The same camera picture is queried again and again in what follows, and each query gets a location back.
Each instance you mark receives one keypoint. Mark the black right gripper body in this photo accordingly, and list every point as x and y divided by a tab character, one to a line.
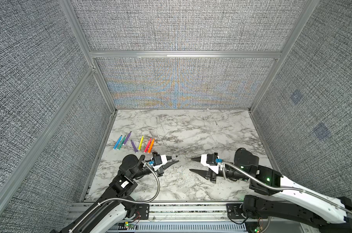
214	175

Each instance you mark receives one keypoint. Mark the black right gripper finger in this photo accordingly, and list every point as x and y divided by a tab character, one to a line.
206	158
203	173

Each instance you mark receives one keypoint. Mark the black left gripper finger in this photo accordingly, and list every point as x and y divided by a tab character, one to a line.
160	158
168	164

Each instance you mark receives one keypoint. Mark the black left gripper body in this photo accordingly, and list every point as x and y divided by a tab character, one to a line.
158	172

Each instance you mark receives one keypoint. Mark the orange highlighter pen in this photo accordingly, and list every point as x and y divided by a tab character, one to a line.
151	145

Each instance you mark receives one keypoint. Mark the pink highlighter pen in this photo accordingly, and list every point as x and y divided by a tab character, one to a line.
148	145

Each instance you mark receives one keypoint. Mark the yellow highlighter pen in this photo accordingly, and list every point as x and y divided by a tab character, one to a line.
140	144

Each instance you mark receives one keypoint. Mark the violet highlighter pen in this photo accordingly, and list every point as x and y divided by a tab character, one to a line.
134	146
127	138

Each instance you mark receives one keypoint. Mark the green highlighter pen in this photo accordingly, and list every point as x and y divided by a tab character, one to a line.
121	143

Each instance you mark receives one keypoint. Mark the blue highlighter pen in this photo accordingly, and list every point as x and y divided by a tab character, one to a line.
117	142

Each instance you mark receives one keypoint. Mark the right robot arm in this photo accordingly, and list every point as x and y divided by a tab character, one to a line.
275	196

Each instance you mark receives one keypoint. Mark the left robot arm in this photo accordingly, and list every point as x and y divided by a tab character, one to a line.
116	204

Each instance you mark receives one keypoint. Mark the aluminium horizontal back bar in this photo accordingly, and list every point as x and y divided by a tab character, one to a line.
182	54

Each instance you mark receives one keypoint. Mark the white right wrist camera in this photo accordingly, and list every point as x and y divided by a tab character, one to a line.
214	166

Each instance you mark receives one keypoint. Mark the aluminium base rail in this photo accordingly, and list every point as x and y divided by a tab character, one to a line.
188	211

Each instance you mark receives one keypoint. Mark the grey slotted cable duct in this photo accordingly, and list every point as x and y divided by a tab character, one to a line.
182	227

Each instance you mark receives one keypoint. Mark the aluminium left wall bar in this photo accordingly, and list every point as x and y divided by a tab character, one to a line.
16	178

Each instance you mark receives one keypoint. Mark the aluminium corner frame post left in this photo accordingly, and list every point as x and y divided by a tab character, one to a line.
77	30

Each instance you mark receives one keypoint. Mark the aluminium corner frame post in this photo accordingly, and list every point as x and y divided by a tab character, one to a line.
293	36
77	30

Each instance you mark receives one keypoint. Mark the aluminium corner frame post right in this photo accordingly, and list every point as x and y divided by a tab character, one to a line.
293	36

